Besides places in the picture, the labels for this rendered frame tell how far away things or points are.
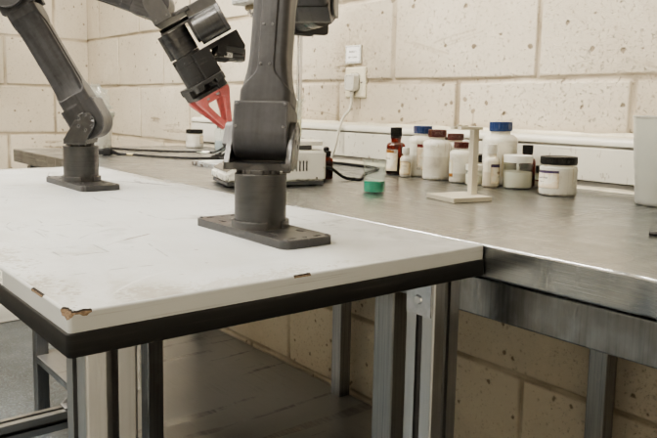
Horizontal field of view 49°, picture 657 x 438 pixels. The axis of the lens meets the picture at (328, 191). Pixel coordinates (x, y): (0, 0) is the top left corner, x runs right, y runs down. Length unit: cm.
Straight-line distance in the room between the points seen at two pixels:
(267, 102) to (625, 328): 47
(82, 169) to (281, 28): 60
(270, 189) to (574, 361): 98
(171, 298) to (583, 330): 45
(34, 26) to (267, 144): 66
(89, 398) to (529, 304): 50
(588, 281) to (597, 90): 82
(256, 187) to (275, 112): 9
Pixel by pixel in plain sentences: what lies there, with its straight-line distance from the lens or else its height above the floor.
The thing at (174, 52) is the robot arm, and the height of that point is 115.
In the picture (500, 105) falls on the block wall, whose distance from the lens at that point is 170.
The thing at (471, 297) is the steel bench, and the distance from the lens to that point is 93.
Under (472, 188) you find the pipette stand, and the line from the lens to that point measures 127.
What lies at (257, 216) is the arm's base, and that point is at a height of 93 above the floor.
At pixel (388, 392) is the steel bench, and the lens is 107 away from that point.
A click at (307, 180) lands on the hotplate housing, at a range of 141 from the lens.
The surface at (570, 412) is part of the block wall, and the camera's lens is 170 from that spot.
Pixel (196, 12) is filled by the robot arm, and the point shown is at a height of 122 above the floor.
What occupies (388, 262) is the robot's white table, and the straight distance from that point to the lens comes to 75.
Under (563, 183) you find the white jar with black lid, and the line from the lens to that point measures 138.
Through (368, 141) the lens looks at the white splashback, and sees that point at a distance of 194.
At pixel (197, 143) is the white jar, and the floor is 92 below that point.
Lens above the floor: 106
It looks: 7 degrees down
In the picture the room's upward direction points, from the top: 1 degrees clockwise
